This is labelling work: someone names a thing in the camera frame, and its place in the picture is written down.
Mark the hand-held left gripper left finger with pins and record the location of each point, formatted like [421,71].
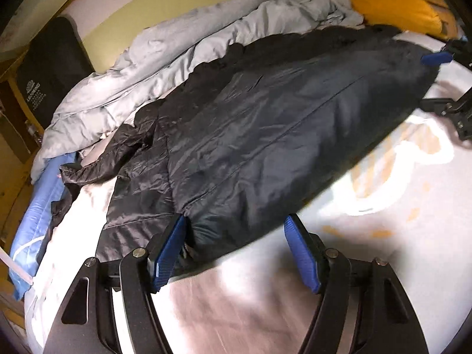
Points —
[167,250]

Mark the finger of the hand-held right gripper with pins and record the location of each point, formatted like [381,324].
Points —
[437,58]
[440,104]

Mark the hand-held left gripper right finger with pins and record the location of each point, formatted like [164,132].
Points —
[302,254]

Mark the black puffer jacket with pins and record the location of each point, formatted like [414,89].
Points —
[258,118]

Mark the yellow pillow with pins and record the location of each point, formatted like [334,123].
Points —
[398,7]

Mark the printed grey bed sheet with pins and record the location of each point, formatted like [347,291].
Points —
[387,210]

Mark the blue pillow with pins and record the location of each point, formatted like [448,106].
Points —
[33,221]

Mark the clear water bottle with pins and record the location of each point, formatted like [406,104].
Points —
[33,132]

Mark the grey duvet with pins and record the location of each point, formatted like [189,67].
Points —
[147,62]

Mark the black bag with white print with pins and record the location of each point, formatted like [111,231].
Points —
[55,73]

